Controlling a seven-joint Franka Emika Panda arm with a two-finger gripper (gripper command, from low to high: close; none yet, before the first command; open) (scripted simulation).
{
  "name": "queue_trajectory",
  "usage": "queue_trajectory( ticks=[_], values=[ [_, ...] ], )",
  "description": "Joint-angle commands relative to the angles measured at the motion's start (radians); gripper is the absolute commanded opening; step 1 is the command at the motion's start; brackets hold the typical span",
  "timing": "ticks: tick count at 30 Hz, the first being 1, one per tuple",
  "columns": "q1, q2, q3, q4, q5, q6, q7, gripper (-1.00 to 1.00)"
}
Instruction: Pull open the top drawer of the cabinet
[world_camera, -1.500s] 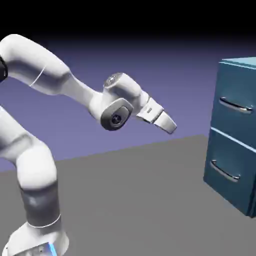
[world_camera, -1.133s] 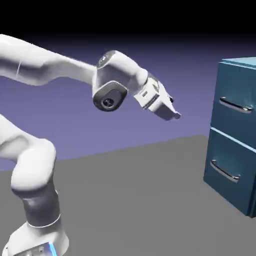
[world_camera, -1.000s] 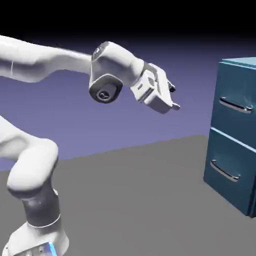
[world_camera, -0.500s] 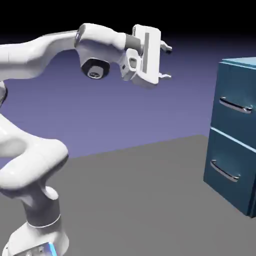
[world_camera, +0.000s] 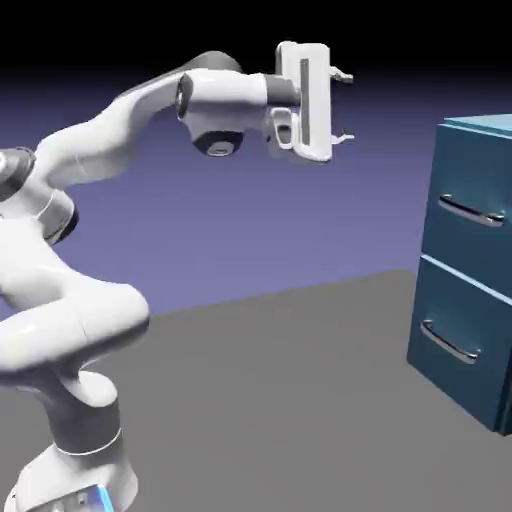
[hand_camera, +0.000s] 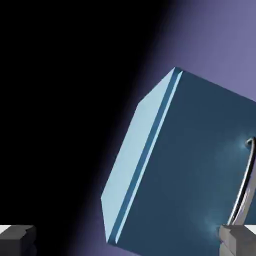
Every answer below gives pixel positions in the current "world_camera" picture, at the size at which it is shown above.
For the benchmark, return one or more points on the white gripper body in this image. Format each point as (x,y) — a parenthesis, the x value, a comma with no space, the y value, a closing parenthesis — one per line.
(316,104)

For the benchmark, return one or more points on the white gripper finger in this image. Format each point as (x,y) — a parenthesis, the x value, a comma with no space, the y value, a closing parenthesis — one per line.
(342,74)
(343,138)

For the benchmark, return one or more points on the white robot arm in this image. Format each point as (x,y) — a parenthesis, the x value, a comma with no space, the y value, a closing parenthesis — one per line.
(100,136)

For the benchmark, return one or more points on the blue drawer front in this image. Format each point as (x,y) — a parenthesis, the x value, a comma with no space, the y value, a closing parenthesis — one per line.
(472,176)
(452,304)

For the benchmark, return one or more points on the blue painted cabinet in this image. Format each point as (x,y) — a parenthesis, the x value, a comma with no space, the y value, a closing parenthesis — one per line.
(468,272)

